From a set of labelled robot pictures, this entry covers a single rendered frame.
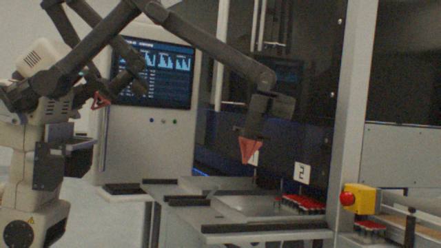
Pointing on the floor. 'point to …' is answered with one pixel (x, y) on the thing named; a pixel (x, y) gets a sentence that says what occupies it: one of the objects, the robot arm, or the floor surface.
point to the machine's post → (350, 114)
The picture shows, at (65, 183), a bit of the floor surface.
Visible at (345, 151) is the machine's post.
